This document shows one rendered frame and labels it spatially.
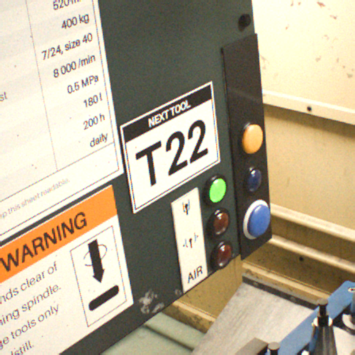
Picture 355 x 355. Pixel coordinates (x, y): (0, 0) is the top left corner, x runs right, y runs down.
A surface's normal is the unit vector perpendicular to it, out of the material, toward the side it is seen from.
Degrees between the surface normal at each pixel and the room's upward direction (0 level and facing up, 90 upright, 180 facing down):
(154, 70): 90
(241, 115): 90
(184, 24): 90
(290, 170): 90
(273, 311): 24
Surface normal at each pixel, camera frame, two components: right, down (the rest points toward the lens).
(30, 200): 0.73, 0.24
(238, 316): -0.38, -0.64
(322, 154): -0.68, 0.40
